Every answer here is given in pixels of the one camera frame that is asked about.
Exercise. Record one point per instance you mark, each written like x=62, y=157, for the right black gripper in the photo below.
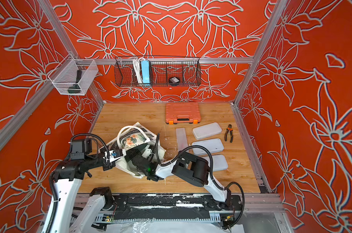
x=135, y=160

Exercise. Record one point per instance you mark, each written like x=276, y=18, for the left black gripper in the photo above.
x=108, y=167

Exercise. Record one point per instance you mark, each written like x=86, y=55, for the white canvas tote bag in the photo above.
x=134, y=140

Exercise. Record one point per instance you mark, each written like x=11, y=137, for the translucent plastic pencil box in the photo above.
x=181, y=138

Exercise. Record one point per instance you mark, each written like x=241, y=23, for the grey pencil case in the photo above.
x=219, y=163
x=206, y=131
x=212, y=145

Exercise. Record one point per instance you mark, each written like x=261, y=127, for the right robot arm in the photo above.
x=193, y=164

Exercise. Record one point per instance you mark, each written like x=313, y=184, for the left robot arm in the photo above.
x=87, y=151

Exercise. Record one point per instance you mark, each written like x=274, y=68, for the orange plastic tool case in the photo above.
x=182, y=113

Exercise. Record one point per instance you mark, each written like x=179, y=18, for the dark green flashlight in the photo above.
x=75, y=88

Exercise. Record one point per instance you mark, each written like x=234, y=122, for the orange black pliers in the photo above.
x=229, y=131

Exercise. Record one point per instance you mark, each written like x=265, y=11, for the small black round device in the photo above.
x=174, y=81

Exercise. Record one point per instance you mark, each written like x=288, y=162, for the light blue box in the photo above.
x=145, y=65

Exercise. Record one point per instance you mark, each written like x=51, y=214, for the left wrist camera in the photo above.
x=116, y=154

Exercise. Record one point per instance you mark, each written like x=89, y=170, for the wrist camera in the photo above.
x=116, y=154
x=148, y=153

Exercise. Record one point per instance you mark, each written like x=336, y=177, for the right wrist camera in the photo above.
x=148, y=153

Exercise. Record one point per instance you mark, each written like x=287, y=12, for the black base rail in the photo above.
x=138, y=207

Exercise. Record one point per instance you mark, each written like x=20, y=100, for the clear acrylic wall box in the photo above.
x=64, y=74

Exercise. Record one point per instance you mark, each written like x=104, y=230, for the black wire wall basket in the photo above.
x=128, y=71

